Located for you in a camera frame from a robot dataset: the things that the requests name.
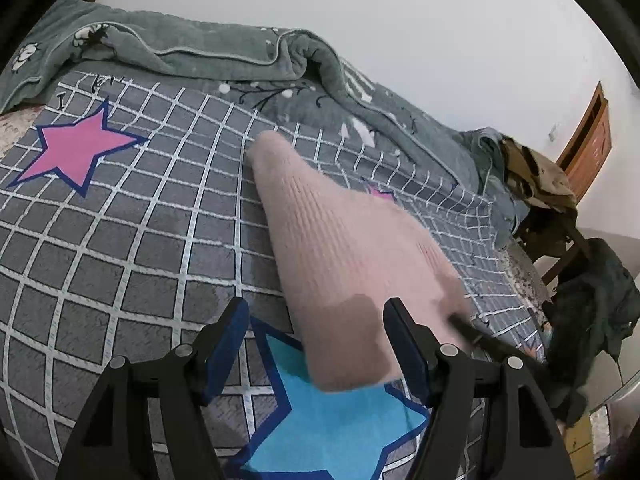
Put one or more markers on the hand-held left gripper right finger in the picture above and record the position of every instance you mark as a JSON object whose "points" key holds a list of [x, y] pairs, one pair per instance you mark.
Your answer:
{"points": [[407, 345]]}

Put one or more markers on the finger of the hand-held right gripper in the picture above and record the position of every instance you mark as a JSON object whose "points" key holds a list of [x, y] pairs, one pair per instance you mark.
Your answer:
{"points": [[490, 340]]}

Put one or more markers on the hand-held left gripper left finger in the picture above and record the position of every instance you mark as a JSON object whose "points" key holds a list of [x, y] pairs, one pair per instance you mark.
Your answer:
{"points": [[225, 340]]}

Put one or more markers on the pink knitted sweater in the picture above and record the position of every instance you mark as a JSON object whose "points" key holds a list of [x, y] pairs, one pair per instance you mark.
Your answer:
{"points": [[340, 250]]}

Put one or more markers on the dark green jacket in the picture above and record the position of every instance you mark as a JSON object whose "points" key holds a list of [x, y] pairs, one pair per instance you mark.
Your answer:
{"points": [[592, 310]]}

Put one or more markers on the wooden chair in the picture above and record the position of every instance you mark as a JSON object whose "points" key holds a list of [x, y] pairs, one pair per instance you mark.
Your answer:
{"points": [[547, 240]]}

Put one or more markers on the grey checked star bed sheet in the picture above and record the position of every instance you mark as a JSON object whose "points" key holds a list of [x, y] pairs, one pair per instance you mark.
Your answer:
{"points": [[150, 240]]}

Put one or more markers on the yellow cardboard box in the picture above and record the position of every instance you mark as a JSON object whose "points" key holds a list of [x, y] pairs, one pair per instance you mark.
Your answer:
{"points": [[580, 447]]}

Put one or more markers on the camouflage clothing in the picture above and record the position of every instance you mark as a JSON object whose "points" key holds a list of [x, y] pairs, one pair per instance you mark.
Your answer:
{"points": [[537, 175]]}

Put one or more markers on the brown wooden door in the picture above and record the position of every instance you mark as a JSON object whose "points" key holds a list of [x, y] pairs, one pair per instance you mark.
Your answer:
{"points": [[587, 150]]}

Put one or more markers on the grey-green floral quilt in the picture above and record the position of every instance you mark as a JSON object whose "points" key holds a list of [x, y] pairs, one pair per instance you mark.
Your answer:
{"points": [[210, 45]]}

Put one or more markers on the red floral bed sheet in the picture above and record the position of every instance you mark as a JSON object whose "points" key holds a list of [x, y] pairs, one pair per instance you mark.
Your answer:
{"points": [[17, 125]]}

